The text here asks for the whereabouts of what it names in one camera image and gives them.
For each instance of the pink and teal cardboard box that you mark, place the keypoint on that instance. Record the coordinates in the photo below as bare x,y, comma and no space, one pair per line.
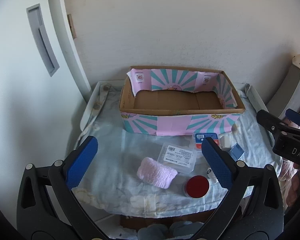
172,126

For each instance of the blue and orange floss packet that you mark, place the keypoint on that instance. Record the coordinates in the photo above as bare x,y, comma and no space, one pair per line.
199,139

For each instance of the pink fuzzy towel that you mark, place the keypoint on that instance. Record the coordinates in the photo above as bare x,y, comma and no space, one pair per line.
156,172

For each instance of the small blue box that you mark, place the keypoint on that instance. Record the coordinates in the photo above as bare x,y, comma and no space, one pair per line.
236,151

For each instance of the black and white soft ball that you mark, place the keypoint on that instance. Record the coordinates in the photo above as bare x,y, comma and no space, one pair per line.
210,172

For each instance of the pink plush toy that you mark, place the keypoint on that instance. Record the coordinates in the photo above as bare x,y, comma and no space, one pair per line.
287,173

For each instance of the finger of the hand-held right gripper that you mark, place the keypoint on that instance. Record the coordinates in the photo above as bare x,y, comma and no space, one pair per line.
297,118
270,122

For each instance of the blue-grey fuzzy slipper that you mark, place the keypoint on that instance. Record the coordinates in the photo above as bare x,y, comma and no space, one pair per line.
185,231
152,232

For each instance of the clear plastic case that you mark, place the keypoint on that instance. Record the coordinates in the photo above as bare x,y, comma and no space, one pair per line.
177,155

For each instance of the person's right hand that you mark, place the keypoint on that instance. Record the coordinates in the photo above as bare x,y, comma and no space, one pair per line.
295,183

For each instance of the small white block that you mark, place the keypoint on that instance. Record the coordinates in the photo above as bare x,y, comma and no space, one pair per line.
225,142

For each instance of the pale blue floral cloth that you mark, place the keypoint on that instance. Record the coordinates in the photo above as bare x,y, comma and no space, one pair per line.
120,155

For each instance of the grey cushion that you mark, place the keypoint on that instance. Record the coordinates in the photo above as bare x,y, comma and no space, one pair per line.
287,87

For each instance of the white door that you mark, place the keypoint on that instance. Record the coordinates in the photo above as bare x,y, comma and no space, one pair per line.
15,105

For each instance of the red lidded jar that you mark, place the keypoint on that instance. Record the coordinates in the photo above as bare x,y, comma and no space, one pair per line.
197,186

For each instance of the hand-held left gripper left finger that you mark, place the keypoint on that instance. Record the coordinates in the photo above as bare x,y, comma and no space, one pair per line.
82,162

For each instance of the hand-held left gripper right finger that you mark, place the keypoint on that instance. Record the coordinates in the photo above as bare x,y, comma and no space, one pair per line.
215,165

